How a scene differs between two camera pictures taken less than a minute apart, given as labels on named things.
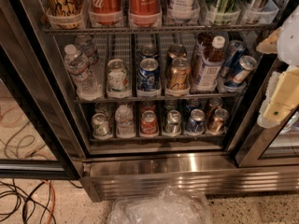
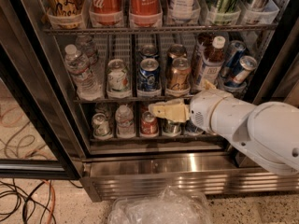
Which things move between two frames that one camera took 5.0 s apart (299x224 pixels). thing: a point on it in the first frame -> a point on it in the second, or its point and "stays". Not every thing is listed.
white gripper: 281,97 -> 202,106
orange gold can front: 179,76 stays
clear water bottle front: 88,87 stays
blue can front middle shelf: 149,76 stays
